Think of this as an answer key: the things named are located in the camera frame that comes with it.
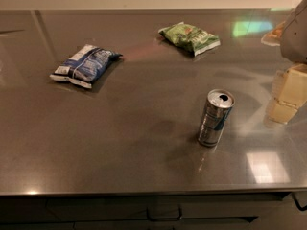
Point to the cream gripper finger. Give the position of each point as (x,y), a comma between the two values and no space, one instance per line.
(280,112)

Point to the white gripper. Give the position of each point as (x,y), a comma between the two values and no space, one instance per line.
(295,37)

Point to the silver redbull can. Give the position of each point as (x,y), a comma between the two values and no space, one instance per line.
(217,107)

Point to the orange snack bag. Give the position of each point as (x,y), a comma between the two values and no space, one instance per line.
(273,37)

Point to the green chip bag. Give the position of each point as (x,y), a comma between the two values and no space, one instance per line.
(190,38)

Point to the blue chip bag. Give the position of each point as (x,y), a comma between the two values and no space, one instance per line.
(86,66)

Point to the black drawer handle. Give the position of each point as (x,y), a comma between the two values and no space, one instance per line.
(164,213)

